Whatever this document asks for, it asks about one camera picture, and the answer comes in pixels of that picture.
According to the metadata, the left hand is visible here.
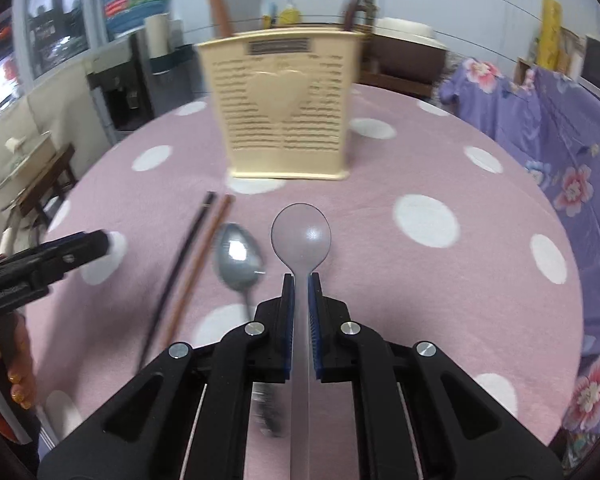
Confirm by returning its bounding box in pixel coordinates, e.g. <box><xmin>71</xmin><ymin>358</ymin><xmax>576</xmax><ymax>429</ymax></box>
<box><xmin>0</xmin><ymin>311</ymin><xmax>40</xmax><ymax>445</ymax></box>

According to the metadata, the black gold-banded chopstick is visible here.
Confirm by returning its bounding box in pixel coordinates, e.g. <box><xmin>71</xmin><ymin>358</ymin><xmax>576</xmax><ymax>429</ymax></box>
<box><xmin>135</xmin><ymin>191</ymin><xmax>218</xmax><ymax>373</ymax></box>

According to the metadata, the white brown rice cooker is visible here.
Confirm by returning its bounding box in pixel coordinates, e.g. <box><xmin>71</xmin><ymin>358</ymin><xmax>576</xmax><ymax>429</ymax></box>
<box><xmin>360</xmin><ymin>18</ymin><xmax>449</xmax><ymax>86</ymax></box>

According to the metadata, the pink polka dot tablecloth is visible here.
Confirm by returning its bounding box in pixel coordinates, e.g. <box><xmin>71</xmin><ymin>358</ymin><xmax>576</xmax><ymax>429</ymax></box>
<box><xmin>27</xmin><ymin>88</ymin><xmax>583</xmax><ymax>479</ymax></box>

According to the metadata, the yellow soap bottle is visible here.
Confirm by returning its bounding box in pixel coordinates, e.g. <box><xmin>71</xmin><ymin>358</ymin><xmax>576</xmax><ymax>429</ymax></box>
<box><xmin>277</xmin><ymin>0</ymin><xmax>302</xmax><ymax>26</ymax></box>

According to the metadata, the steel spoon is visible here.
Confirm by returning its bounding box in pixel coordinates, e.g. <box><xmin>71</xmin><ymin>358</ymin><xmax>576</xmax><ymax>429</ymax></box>
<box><xmin>213</xmin><ymin>223</ymin><xmax>283</xmax><ymax>438</ymax></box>
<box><xmin>271</xmin><ymin>203</ymin><xmax>332</xmax><ymax>479</ymax></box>

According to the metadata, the thin brown chopstick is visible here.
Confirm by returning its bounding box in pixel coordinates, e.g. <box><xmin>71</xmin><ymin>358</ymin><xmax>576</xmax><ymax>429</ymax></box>
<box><xmin>209</xmin><ymin>0</ymin><xmax>234</xmax><ymax>38</ymax></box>

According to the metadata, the cream plastic utensil holder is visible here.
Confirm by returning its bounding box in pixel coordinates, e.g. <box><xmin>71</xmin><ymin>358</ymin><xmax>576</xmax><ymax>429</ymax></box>
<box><xmin>196</xmin><ymin>26</ymin><xmax>363</xmax><ymax>180</ymax></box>

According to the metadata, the yellow package roll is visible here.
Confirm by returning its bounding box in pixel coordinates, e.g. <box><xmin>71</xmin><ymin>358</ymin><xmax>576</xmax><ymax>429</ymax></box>
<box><xmin>536</xmin><ymin>0</ymin><xmax>562</xmax><ymax>70</ymax></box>

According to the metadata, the reddish brown chopstick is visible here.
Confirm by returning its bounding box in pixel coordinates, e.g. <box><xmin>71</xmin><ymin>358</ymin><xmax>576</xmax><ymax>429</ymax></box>
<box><xmin>161</xmin><ymin>194</ymin><xmax>235</xmax><ymax>349</ymax></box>

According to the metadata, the purple floral cloth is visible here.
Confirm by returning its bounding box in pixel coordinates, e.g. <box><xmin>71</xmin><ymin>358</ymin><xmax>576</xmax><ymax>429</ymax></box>
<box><xmin>438</xmin><ymin>58</ymin><xmax>600</xmax><ymax>470</ymax></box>

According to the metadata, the paper roll in holder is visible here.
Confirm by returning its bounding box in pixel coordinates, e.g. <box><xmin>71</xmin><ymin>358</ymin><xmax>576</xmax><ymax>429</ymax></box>
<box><xmin>144</xmin><ymin>13</ymin><xmax>194</xmax><ymax>76</ymax></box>

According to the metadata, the wooden side stool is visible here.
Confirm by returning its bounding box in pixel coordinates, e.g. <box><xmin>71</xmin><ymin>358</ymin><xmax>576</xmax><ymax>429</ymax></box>
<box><xmin>6</xmin><ymin>143</ymin><xmax>78</xmax><ymax>228</ymax></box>

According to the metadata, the brown wooden chopstick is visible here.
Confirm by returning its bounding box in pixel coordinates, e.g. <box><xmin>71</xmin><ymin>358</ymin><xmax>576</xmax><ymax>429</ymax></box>
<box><xmin>341</xmin><ymin>0</ymin><xmax>361</xmax><ymax>32</ymax></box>

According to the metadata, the water dispenser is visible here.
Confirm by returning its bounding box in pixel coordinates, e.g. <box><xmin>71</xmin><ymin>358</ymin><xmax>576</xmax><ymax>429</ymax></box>
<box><xmin>86</xmin><ymin>28</ymin><xmax>196</xmax><ymax>144</ymax></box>

